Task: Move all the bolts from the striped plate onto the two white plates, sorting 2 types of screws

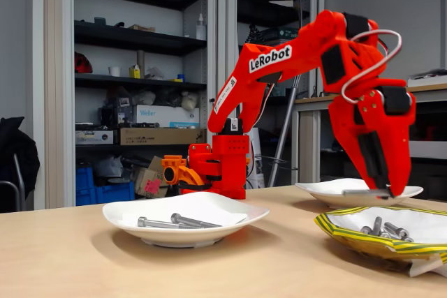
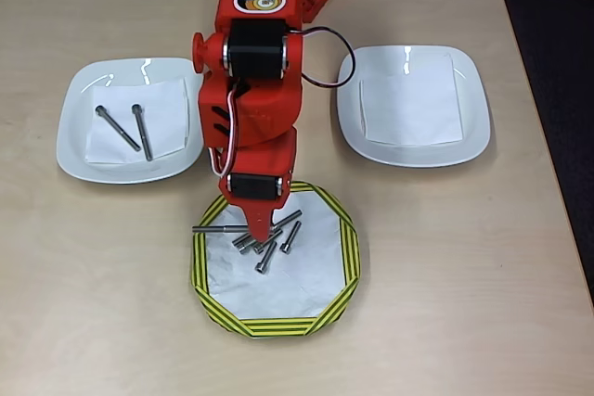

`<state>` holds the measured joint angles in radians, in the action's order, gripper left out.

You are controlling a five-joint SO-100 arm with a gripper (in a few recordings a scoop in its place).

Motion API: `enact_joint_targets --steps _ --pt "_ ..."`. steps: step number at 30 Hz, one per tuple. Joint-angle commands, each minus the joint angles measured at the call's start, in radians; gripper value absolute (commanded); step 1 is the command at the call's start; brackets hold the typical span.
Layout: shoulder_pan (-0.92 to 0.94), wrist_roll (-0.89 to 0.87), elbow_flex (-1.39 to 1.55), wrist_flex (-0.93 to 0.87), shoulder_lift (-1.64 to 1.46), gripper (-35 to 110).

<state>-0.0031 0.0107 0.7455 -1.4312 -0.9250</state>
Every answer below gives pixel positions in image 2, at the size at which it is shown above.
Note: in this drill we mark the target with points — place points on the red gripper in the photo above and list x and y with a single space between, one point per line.
254 185

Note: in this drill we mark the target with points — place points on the yellow green striped plate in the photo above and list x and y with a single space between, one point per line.
352 257

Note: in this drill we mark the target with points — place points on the white square plate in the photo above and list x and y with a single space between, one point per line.
69 136
478 136

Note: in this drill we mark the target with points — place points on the long steel bolt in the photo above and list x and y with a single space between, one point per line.
118 129
218 229
287 219
143 134

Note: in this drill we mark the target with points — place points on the short steel bolt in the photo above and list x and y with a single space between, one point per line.
257 247
292 236
268 254

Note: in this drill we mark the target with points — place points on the red robot arm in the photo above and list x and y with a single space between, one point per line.
250 104

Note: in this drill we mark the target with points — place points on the white paper napkin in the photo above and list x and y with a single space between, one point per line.
167 104
408 104

